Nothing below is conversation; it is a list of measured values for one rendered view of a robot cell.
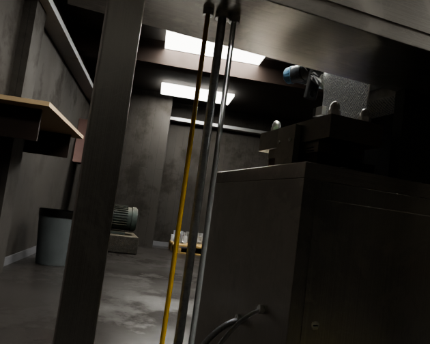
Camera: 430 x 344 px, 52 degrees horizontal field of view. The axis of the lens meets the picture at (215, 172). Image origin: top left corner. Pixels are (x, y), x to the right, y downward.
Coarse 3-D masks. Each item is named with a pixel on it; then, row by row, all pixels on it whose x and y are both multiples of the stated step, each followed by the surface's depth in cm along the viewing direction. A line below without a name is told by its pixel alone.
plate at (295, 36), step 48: (96, 0) 87; (192, 0) 82; (240, 0) 80; (288, 0) 80; (336, 0) 83; (384, 0) 87; (240, 48) 103; (288, 48) 99; (336, 48) 96; (384, 48) 93
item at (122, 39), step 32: (128, 0) 73; (128, 32) 73; (128, 64) 73; (96, 96) 71; (128, 96) 72; (96, 128) 70; (96, 160) 70; (96, 192) 70; (96, 224) 70; (96, 256) 69; (64, 288) 68; (96, 288) 69; (64, 320) 67; (96, 320) 69
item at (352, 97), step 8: (336, 88) 142; (344, 88) 138; (352, 88) 134; (360, 88) 130; (368, 88) 127; (328, 96) 146; (336, 96) 142; (344, 96) 138; (352, 96) 134; (360, 96) 130; (368, 96) 127; (328, 104) 145; (344, 104) 137; (352, 104) 133; (360, 104) 129; (368, 104) 127; (344, 112) 136; (352, 112) 132
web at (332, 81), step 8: (328, 80) 148; (336, 80) 143; (344, 80) 139; (352, 80) 135; (328, 88) 147; (384, 88) 138; (376, 96) 141; (384, 96) 137; (392, 96) 134; (376, 104) 141; (384, 104) 137; (392, 104) 134; (376, 112) 142; (384, 112) 138; (392, 112) 136
